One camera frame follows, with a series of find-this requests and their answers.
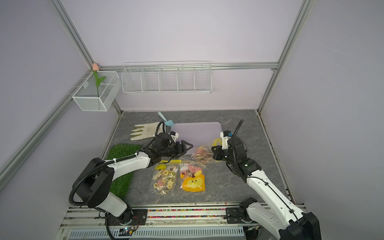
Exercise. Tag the cream gardening glove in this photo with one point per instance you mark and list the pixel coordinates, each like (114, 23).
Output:
(145, 131)

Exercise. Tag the green artificial grass mat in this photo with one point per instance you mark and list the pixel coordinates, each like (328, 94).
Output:
(121, 185)

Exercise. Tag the white wire wall shelf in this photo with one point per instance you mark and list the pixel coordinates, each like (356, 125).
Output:
(167, 77)

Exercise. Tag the lilac plastic tray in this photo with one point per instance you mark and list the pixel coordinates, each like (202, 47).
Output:
(197, 134)

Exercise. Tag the clear ziploc bag of cookies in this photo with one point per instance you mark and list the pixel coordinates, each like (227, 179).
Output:
(204, 153)

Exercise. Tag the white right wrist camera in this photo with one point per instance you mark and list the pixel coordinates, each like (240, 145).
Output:
(225, 136)

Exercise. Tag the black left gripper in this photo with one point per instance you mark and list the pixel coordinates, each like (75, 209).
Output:
(180, 150)

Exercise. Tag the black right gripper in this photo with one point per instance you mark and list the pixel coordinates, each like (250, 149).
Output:
(217, 152)

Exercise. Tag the light blue garden trowel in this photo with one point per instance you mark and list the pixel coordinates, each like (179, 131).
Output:
(168, 123)

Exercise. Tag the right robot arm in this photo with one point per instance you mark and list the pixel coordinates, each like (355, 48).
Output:
(283, 219)

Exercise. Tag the ziploc bag with small cookies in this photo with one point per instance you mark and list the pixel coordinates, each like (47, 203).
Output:
(165, 176)

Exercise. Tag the ziploc bag with yellow toy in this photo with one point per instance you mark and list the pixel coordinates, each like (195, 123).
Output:
(192, 177)

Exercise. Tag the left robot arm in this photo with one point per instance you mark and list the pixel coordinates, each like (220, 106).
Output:
(93, 187)

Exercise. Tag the artificial pink tulip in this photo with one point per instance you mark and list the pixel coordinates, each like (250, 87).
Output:
(98, 79)

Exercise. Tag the white mesh wall box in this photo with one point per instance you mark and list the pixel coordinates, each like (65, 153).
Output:
(86, 95)

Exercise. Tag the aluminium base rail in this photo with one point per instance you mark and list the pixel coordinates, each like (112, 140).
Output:
(204, 221)

